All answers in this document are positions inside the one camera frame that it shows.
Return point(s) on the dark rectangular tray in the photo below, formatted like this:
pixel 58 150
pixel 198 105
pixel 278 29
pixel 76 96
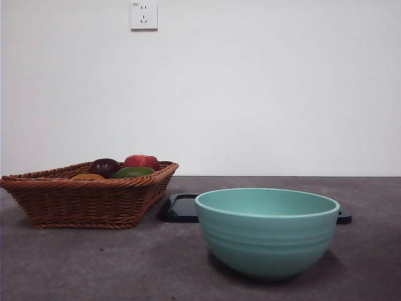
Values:
pixel 181 210

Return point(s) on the dark purple plum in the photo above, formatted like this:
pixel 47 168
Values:
pixel 103 166

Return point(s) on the brown wicker basket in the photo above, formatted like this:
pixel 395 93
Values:
pixel 78 203

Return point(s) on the red apple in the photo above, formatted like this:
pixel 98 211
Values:
pixel 141 161

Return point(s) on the brown kiwifruit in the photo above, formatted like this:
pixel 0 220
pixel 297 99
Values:
pixel 89 177

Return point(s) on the green avocado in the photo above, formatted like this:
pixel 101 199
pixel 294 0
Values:
pixel 133 172

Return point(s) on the teal ribbed bowl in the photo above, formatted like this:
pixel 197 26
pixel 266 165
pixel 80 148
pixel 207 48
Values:
pixel 266 244

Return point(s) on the white wall socket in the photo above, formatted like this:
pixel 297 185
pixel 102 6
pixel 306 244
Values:
pixel 143 25

